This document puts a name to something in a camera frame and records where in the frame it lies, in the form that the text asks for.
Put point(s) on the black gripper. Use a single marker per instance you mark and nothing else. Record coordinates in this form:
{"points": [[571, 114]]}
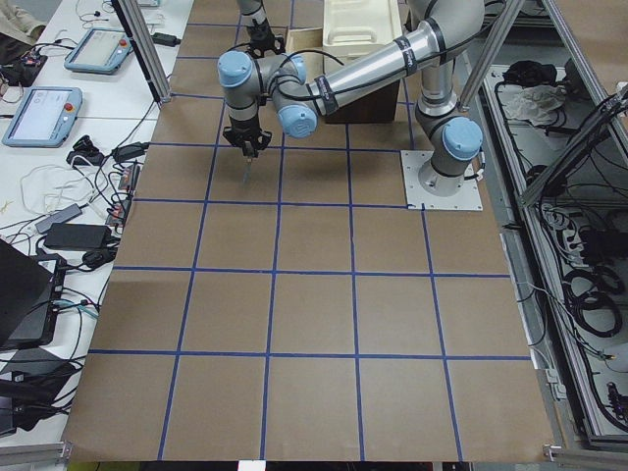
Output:
{"points": [[243, 134], [259, 37]]}

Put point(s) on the grey orange scissors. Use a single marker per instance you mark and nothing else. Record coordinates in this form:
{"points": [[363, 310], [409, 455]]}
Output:
{"points": [[247, 169]]}

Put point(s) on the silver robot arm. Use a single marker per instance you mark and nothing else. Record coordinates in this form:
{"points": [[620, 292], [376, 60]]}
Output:
{"points": [[252, 12], [440, 31]]}

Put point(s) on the dark wooden drawer cabinet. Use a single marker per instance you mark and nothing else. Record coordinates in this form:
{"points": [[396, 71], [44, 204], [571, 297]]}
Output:
{"points": [[374, 108]]}

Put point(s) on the white plastic toolbox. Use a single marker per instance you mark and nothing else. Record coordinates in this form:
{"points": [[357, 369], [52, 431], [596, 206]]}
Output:
{"points": [[355, 28]]}

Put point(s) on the upper teach pendant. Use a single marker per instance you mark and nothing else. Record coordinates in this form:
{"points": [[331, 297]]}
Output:
{"points": [[101, 51]]}

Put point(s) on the teach pendant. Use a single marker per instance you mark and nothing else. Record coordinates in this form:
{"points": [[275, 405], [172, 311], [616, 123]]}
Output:
{"points": [[44, 118], [101, 51]]}

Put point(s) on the lower teach pendant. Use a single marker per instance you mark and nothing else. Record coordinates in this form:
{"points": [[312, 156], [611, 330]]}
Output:
{"points": [[44, 118]]}

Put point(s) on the black power adapter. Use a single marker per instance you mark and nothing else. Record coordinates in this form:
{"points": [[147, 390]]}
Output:
{"points": [[78, 237]]}

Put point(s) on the black laptop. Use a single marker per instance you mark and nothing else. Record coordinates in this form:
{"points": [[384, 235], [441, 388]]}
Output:
{"points": [[30, 286]]}

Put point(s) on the crumpled white cloth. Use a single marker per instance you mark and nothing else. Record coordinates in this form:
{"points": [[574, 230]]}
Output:
{"points": [[535, 105]]}

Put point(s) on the aluminium frame post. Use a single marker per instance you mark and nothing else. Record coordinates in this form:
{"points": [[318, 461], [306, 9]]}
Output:
{"points": [[134, 25]]}

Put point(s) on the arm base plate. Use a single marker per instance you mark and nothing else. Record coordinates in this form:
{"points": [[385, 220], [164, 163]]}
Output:
{"points": [[425, 189]]}

